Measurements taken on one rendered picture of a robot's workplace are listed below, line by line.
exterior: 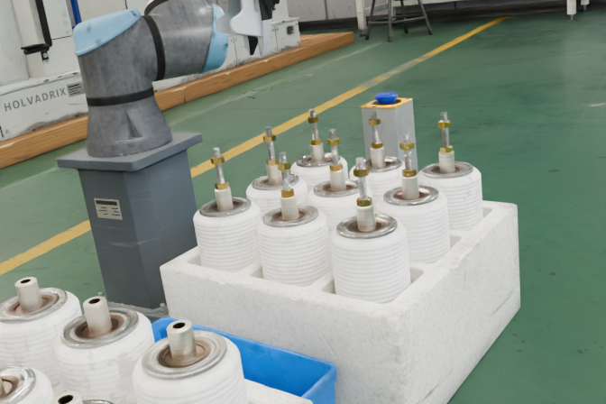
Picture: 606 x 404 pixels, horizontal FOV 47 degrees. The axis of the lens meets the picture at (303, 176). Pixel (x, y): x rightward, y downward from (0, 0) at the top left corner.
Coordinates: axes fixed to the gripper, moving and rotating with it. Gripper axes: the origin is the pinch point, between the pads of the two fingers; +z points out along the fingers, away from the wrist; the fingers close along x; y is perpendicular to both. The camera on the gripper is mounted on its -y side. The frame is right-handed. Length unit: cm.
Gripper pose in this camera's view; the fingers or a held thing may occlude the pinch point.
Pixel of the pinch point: (260, 45)
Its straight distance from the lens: 104.1
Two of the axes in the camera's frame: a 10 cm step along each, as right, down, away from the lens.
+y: -8.7, 2.4, -4.3
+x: 4.8, 2.0, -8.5
